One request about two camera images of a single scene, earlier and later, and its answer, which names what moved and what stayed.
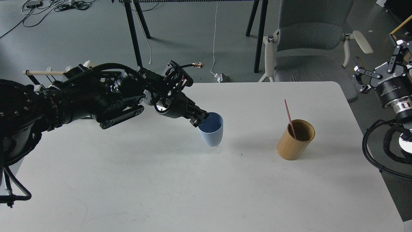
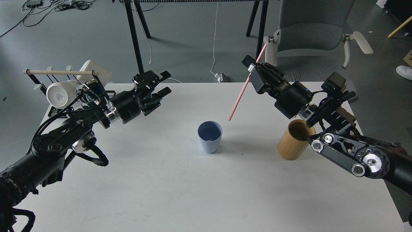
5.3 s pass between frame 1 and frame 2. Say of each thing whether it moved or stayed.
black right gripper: moved
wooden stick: stayed
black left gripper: moved
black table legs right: stayed
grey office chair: stayed
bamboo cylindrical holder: stayed
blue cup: moved
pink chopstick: moved
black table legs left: stayed
